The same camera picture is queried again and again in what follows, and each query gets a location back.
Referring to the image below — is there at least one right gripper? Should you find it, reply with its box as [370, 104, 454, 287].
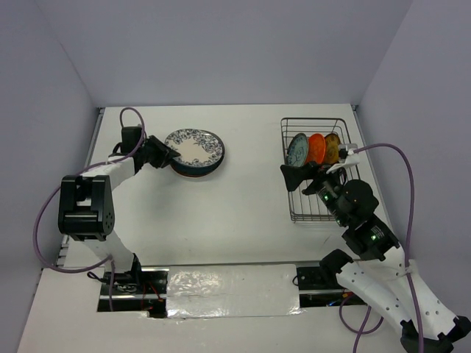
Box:
[278, 159, 347, 225]

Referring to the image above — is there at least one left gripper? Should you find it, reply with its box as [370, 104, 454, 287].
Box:
[138, 135, 180, 169]

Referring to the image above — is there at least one dark teal blossom plate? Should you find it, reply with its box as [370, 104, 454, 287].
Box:
[170, 156, 224, 175]

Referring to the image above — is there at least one white blue floral plate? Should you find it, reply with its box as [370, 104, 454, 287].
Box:
[164, 129, 225, 168]

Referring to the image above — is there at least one red plate with teal flower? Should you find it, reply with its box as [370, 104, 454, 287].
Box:
[176, 172, 213, 179]

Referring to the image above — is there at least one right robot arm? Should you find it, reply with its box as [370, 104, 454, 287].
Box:
[280, 162, 470, 352]

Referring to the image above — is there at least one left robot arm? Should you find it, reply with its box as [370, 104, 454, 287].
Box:
[58, 126, 180, 293]

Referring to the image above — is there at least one small blue patterned plate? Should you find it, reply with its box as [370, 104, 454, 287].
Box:
[286, 132, 308, 167]

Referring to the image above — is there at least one orange plate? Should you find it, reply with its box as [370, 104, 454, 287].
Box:
[306, 133, 326, 164]

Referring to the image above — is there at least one amber brown plate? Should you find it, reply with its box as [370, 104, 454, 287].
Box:
[323, 133, 341, 165]

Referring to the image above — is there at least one silver foil cover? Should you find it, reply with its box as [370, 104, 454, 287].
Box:
[166, 264, 302, 319]

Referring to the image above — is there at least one wire dish rack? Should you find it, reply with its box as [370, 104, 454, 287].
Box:
[280, 117, 352, 222]

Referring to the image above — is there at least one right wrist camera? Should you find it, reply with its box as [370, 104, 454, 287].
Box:
[327, 143, 360, 174]

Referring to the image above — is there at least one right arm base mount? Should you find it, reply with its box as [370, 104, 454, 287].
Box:
[291, 266, 336, 294]

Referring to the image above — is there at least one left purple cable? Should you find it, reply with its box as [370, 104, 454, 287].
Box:
[33, 107, 147, 313]

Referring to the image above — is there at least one purple cable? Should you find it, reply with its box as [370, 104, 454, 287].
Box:
[338, 143, 424, 353]
[33, 107, 147, 313]

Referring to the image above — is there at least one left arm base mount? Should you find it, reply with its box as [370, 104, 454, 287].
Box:
[96, 268, 169, 318]

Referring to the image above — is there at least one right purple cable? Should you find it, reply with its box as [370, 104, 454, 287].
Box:
[338, 143, 424, 353]

